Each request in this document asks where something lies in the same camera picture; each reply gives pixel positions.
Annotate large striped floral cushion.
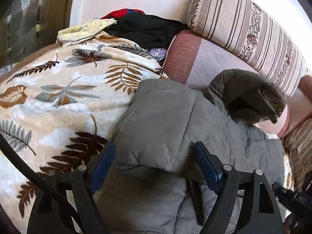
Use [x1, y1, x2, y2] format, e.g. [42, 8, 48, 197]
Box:
[187, 0, 309, 97]

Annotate small striped floral cushion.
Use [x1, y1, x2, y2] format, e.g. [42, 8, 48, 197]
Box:
[280, 118, 312, 193]

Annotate grey puffer jacket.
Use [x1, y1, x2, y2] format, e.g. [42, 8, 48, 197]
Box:
[96, 69, 288, 234]

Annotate black cable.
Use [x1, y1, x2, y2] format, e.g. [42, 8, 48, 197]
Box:
[0, 134, 82, 226]

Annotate pink sofa seat cushion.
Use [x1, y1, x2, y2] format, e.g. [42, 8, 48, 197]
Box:
[162, 30, 290, 138]

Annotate pink sofa armrest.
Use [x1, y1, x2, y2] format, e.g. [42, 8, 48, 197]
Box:
[298, 75, 312, 108]

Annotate wooden door with patterned glass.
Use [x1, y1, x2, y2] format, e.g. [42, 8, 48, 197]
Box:
[0, 0, 79, 67]

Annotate yellow floral cloth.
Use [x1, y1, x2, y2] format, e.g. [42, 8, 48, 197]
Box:
[57, 18, 118, 47]

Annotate leaf print blanket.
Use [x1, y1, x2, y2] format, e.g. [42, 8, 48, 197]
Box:
[0, 33, 169, 234]

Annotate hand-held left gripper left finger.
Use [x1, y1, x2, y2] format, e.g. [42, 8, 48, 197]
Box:
[26, 141, 117, 234]

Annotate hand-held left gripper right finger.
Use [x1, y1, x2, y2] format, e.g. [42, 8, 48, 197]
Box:
[194, 141, 284, 234]

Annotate black garment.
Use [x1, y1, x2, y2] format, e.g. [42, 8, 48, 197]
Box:
[107, 13, 189, 52]

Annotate red and blue garment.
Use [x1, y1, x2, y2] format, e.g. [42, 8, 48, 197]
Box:
[100, 8, 146, 20]

